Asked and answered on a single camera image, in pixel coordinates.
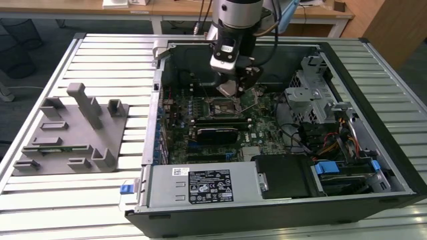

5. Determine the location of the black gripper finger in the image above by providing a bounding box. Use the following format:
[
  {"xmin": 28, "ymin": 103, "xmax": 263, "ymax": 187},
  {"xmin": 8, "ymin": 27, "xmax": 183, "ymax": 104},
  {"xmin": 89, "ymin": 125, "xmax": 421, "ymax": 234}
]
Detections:
[
  {"xmin": 232, "ymin": 68, "xmax": 247, "ymax": 98},
  {"xmin": 240, "ymin": 65, "xmax": 264, "ymax": 98}
]

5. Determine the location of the silver CPU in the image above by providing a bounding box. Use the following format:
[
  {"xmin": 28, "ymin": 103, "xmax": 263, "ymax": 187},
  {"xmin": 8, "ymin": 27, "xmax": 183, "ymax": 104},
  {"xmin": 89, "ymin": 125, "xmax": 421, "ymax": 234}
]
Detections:
[{"xmin": 215, "ymin": 79, "xmax": 240, "ymax": 98}]

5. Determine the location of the CPU socket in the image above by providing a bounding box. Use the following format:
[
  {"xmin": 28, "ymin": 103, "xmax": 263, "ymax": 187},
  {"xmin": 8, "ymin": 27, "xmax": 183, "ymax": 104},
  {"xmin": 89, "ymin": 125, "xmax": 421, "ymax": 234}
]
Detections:
[{"xmin": 208, "ymin": 96, "xmax": 244, "ymax": 119}]

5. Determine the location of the black RAM slot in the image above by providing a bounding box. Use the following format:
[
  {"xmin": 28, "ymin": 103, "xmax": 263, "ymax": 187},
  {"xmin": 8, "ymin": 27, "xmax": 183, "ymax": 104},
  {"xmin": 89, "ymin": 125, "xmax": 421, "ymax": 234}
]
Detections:
[
  {"xmin": 188, "ymin": 83, "xmax": 217, "ymax": 90},
  {"xmin": 188, "ymin": 88, "xmax": 220, "ymax": 97},
  {"xmin": 193, "ymin": 122, "xmax": 252, "ymax": 130},
  {"xmin": 193, "ymin": 117, "xmax": 252, "ymax": 125}
]

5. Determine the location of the silver drive cage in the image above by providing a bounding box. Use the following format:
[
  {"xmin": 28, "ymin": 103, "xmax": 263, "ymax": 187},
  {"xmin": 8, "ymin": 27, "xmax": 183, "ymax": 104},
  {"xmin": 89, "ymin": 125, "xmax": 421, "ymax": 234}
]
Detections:
[{"xmin": 283, "ymin": 56, "xmax": 337, "ymax": 126}]

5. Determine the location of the green motherboard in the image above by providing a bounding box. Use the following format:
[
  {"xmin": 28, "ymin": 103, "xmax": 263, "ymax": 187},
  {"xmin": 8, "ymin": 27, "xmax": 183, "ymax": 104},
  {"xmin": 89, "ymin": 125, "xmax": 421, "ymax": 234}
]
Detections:
[{"xmin": 159, "ymin": 84, "xmax": 288, "ymax": 166}]

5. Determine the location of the black graphics card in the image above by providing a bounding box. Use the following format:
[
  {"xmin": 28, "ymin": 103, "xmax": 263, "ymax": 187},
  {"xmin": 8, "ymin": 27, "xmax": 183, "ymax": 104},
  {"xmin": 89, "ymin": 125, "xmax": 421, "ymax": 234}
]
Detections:
[{"xmin": 196, "ymin": 127, "xmax": 240, "ymax": 145}]

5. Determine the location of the black expansion slot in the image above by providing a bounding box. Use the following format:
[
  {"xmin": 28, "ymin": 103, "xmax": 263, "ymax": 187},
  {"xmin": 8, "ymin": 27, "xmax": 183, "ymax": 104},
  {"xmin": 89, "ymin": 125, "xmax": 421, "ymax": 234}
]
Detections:
[
  {"xmin": 188, "ymin": 143, "xmax": 241, "ymax": 151},
  {"xmin": 185, "ymin": 153, "xmax": 235, "ymax": 163}
]

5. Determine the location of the grey case latch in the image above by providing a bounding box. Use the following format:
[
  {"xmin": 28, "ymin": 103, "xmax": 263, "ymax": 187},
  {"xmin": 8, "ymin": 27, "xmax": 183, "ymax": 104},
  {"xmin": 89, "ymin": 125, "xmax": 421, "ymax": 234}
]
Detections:
[{"xmin": 152, "ymin": 39, "xmax": 171, "ymax": 67}]

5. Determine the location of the small silver heatsink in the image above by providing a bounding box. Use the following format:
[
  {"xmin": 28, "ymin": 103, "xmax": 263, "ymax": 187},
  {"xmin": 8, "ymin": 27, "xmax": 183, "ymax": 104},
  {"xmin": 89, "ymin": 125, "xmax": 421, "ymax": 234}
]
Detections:
[{"xmin": 241, "ymin": 146, "xmax": 261, "ymax": 161}]

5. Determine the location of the black plastic shroud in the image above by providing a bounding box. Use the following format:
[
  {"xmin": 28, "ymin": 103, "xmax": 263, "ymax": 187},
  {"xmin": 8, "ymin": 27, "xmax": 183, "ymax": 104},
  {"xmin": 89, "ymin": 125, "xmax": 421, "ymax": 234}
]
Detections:
[{"xmin": 249, "ymin": 154, "xmax": 327, "ymax": 200}]

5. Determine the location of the hard disk in blue carrier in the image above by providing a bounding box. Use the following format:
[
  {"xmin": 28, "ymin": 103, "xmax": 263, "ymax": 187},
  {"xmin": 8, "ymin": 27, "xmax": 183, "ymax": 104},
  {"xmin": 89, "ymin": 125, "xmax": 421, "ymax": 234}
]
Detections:
[{"xmin": 311, "ymin": 161, "xmax": 376, "ymax": 197}]

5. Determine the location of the wooden desk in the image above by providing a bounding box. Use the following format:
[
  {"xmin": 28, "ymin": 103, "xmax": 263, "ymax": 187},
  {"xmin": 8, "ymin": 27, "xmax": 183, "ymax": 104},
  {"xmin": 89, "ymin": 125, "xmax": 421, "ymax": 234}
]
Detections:
[{"xmin": 0, "ymin": 0, "xmax": 356, "ymax": 38}]

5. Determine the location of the large white box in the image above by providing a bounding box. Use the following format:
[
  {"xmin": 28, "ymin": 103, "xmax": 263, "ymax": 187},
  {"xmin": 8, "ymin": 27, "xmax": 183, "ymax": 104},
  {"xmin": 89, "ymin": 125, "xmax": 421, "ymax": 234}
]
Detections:
[{"xmin": 101, "ymin": 0, "xmax": 129, "ymax": 10}]

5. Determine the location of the wooden cabinet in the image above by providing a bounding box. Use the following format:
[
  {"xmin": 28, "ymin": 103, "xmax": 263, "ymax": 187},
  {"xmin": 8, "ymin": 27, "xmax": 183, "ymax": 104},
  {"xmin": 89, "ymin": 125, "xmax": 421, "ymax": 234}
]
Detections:
[{"xmin": 341, "ymin": 0, "xmax": 427, "ymax": 75}]

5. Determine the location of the silver power supply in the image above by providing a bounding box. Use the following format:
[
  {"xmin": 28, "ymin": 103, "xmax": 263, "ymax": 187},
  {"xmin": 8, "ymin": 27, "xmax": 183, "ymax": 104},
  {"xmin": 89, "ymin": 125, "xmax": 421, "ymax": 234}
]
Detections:
[{"xmin": 139, "ymin": 162, "xmax": 263, "ymax": 208}]

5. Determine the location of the grey parts rack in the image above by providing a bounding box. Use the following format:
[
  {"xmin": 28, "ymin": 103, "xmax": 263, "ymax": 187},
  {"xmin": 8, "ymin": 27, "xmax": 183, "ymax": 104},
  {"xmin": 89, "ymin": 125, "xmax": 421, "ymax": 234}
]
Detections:
[{"xmin": 12, "ymin": 82, "xmax": 132, "ymax": 177}]

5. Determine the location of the blue release latch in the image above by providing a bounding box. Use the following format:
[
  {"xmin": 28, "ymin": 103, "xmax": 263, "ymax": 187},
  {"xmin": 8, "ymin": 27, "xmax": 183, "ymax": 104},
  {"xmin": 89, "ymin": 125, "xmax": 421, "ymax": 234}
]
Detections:
[{"xmin": 119, "ymin": 183, "xmax": 135, "ymax": 196}]

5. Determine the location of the black PC case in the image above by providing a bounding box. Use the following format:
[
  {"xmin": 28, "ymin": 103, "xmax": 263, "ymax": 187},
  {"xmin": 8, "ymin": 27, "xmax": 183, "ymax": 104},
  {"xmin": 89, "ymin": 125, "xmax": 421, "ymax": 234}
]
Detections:
[{"xmin": 123, "ymin": 37, "xmax": 427, "ymax": 239}]

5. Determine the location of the green RAM stick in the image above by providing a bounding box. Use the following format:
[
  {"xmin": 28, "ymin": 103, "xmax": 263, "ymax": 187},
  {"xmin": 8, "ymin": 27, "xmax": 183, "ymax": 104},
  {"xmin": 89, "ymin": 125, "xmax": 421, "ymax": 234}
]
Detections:
[{"xmin": 23, "ymin": 145, "xmax": 88, "ymax": 153}]

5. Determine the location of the black mesh wastebasket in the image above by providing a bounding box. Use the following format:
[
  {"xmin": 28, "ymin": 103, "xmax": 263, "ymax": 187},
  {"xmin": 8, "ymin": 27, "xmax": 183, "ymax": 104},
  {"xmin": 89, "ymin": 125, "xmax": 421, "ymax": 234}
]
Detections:
[{"xmin": 0, "ymin": 18, "xmax": 44, "ymax": 80}]

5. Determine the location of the white table leg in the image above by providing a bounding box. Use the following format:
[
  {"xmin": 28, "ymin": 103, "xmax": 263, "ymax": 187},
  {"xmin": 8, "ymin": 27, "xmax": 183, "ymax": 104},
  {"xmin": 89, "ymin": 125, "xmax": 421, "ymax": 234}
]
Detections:
[{"xmin": 0, "ymin": 68, "xmax": 16, "ymax": 103}]

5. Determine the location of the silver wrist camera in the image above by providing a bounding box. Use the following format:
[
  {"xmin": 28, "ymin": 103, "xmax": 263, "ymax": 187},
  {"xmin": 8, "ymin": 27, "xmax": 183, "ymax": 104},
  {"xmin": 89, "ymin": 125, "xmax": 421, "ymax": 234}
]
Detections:
[{"xmin": 208, "ymin": 37, "xmax": 245, "ymax": 74}]

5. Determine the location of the black camera cable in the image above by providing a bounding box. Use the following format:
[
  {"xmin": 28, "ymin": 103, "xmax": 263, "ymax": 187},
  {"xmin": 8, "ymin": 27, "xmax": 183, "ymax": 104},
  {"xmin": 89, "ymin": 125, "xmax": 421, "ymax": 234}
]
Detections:
[{"xmin": 251, "ymin": 0, "xmax": 280, "ymax": 68}]

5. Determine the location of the black internal cable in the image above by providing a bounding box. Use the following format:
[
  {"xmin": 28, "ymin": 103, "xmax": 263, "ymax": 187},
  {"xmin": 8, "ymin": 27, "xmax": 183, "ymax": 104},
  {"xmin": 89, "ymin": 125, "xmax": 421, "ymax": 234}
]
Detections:
[{"xmin": 276, "ymin": 122, "xmax": 313, "ymax": 155}]

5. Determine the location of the orange wire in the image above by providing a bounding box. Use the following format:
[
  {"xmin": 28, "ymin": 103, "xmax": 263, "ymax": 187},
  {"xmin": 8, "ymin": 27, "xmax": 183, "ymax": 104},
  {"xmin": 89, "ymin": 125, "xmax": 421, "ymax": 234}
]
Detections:
[{"xmin": 315, "ymin": 146, "xmax": 337, "ymax": 157}]

